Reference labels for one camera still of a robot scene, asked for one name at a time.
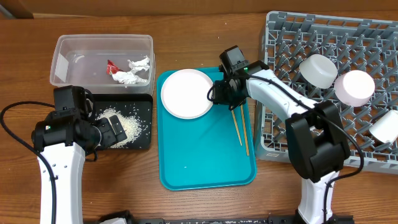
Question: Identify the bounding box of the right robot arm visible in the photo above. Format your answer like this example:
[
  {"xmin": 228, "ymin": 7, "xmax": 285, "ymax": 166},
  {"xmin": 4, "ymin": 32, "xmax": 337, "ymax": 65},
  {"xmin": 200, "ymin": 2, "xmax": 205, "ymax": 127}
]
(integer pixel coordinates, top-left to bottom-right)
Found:
[{"xmin": 207, "ymin": 46, "xmax": 354, "ymax": 223}]

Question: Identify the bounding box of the white napkin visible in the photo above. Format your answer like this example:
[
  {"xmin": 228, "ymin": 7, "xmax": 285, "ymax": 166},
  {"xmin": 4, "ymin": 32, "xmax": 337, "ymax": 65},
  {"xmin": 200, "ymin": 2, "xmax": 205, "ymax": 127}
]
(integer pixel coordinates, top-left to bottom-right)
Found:
[{"xmin": 110, "ymin": 56, "xmax": 150, "ymax": 85}]

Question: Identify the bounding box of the teal serving tray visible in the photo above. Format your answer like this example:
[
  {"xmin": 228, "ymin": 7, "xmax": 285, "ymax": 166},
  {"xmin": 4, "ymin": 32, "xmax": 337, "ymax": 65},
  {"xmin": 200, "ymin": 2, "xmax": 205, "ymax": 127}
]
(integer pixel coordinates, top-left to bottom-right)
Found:
[{"xmin": 157, "ymin": 70, "xmax": 257, "ymax": 190}]

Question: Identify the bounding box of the grey dishwasher rack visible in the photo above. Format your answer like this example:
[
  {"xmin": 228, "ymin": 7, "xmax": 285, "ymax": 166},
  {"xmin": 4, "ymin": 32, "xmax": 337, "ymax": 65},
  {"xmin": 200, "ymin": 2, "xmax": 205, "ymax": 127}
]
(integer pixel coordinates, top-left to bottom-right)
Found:
[{"xmin": 258, "ymin": 11, "xmax": 397, "ymax": 174}]

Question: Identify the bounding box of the red snack wrapper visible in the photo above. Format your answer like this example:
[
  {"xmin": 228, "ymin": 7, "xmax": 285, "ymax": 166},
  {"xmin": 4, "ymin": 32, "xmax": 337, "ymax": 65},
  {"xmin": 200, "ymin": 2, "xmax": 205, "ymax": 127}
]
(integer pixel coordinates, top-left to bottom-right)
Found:
[{"xmin": 106, "ymin": 60, "xmax": 122, "ymax": 75}]

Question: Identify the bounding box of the medium white bowl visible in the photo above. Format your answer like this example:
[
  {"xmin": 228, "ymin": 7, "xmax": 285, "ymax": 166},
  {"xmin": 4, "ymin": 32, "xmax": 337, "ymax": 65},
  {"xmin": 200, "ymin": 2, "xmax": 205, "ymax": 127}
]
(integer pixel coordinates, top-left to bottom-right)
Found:
[{"xmin": 334, "ymin": 70, "xmax": 376, "ymax": 107}]

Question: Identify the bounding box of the grey bowl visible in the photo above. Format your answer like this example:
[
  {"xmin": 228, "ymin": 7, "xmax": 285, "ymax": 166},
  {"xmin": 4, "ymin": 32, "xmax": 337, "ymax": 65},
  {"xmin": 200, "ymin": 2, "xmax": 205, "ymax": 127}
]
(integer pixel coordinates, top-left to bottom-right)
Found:
[{"xmin": 299, "ymin": 54, "xmax": 338, "ymax": 89}]

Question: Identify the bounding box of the large white plate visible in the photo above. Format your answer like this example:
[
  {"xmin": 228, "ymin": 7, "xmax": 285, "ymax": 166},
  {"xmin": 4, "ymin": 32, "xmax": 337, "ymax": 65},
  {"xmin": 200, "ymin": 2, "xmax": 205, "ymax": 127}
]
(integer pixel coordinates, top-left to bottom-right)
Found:
[{"xmin": 160, "ymin": 69, "xmax": 213, "ymax": 119}]

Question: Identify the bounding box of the clear plastic bin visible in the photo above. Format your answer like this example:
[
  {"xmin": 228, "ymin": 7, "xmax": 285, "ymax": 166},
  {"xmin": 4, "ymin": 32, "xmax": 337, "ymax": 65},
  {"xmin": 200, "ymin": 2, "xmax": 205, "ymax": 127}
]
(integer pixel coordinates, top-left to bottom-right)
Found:
[{"xmin": 50, "ymin": 34, "xmax": 155, "ymax": 95}]

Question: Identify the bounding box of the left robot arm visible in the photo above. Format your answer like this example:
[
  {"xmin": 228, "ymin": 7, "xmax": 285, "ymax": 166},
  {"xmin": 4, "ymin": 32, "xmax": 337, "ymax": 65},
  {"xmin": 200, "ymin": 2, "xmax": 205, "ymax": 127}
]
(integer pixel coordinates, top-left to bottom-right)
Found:
[{"xmin": 32, "ymin": 85, "xmax": 127, "ymax": 223}]

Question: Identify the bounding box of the black plastic tray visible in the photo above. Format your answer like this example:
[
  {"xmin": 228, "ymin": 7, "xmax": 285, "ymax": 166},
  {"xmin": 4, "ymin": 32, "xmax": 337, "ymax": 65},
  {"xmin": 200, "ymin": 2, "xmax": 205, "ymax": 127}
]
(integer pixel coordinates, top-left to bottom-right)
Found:
[{"xmin": 90, "ymin": 93, "xmax": 154, "ymax": 151}]

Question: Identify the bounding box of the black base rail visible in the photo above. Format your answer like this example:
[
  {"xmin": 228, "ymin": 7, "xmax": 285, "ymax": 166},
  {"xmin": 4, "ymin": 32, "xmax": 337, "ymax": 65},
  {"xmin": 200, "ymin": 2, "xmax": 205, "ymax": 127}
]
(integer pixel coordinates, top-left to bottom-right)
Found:
[{"xmin": 83, "ymin": 210, "xmax": 355, "ymax": 224}]

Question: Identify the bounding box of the white rice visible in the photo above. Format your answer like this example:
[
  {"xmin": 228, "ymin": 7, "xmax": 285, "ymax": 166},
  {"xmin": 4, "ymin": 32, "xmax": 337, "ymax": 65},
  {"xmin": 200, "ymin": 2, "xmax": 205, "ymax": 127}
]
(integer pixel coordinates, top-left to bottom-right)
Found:
[{"xmin": 96, "ymin": 105, "xmax": 152, "ymax": 149}]

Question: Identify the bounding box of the small white cup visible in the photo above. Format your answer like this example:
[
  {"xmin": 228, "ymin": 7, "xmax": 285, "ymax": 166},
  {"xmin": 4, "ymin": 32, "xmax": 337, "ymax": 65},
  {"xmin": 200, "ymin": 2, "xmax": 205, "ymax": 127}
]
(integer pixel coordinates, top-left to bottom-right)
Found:
[{"xmin": 369, "ymin": 110, "xmax": 398, "ymax": 143}]

